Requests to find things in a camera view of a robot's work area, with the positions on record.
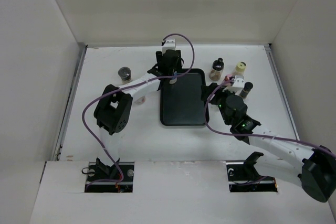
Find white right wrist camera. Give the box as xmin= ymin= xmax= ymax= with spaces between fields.
xmin=230 ymin=75 xmax=245 ymax=90

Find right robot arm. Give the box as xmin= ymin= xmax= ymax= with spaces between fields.
xmin=201 ymin=83 xmax=335 ymax=202

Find yellow lid bottle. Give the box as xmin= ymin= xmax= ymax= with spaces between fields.
xmin=232 ymin=61 xmax=246 ymax=79

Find tall jar white beads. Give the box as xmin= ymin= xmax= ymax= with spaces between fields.
xmin=169 ymin=77 xmax=177 ymax=84

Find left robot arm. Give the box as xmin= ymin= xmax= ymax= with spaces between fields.
xmin=90 ymin=49 xmax=183 ymax=182

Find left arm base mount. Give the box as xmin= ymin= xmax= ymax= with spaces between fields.
xmin=81 ymin=158 xmax=135 ymax=193

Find dark brown spice bottle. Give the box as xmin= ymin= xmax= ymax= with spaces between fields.
xmin=239 ymin=82 xmax=254 ymax=99

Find black knob lid spice jar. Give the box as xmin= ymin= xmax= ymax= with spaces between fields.
xmin=208 ymin=58 xmax=224 ymax=81

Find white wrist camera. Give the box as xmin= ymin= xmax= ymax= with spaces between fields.
xmin=230 ymin=75 xmax=245 ymax=90
xmin=162 ymin=39 xmax=176 ymax=54

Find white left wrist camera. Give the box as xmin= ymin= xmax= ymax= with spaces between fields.
xmin=162 ymin=39 xmax=176 ymax=54

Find black rectangular tray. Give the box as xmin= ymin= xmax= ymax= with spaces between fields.
xmin=160 ymin=68 xmax=209 ymax=126

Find pink lid glass jar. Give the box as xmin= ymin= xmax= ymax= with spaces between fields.
xmin=223 ymin=74 xmax=234 ymax=86

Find black top grinder bottle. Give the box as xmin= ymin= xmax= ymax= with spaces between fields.
xmin=118 ymin=67 xmax=132 ymax=83

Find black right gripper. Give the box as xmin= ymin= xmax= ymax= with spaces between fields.
xmin=201 ymin=82 xmax=238 ymax=125

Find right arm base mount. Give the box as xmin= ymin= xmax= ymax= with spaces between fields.
xmin=226 ymin=152 xmax=278 ymax=193

